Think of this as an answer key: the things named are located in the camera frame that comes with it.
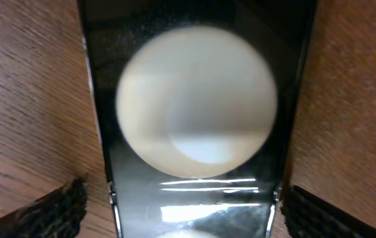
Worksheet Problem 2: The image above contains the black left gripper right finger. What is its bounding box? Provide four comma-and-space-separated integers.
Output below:
282, 186, 376, 238

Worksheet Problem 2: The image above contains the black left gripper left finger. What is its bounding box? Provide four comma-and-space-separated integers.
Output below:
0, 178, 87, 238

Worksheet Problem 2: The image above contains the black smartphone silver back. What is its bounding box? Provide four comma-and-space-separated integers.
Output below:
77, 0, 317, 238

